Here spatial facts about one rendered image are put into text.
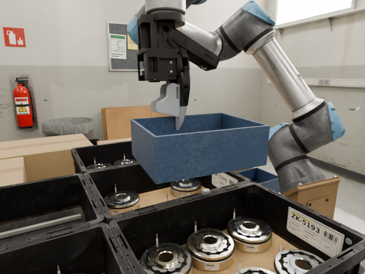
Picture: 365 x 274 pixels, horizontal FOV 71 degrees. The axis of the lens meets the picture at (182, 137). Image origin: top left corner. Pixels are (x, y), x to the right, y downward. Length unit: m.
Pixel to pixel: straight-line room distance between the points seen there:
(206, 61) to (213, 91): 3.61
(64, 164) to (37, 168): 0.10
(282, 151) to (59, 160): 0.90
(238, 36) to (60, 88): 2.89
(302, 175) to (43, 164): 1.00
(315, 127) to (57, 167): 1.02
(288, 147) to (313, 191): 0.16
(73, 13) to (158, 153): 3.34
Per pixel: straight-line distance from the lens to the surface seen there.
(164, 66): 0.48
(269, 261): 0.63
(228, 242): 0.61
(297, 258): 0.60
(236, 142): 0.41
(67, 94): 3.57
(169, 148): 0.36
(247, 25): 0.92
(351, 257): 0.53
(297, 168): 0.92
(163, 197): 0.85
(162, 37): 0.51
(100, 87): 3.59
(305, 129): 0.93
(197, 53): 0.52
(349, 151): 3.68
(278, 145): 0.95
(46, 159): 1.22
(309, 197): 0.89
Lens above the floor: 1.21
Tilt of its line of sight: 14 degrees down
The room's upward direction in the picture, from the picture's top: straight up
